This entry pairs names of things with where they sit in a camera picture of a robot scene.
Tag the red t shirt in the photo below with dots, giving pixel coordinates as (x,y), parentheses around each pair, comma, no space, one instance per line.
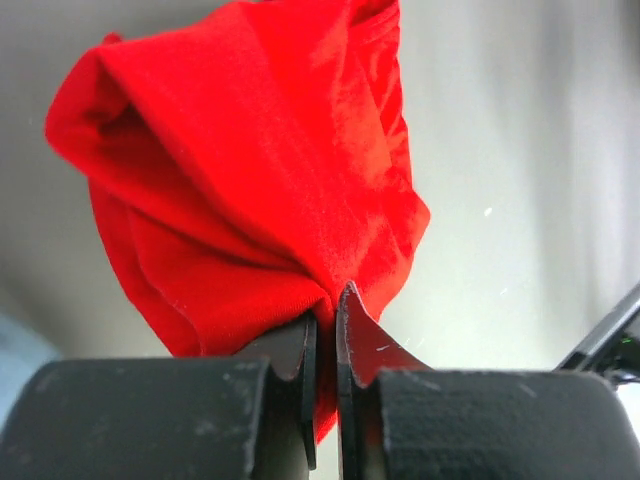
(244,169)

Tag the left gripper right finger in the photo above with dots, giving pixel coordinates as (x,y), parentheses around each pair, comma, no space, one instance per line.
(400,419)

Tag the grey-blue folded t shirt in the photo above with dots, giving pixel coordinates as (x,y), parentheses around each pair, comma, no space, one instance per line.
(23,352)

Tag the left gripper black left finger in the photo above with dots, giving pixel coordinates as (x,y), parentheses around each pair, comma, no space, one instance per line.
(244,416)

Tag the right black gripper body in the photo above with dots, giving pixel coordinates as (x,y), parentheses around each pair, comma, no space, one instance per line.
(611,348)

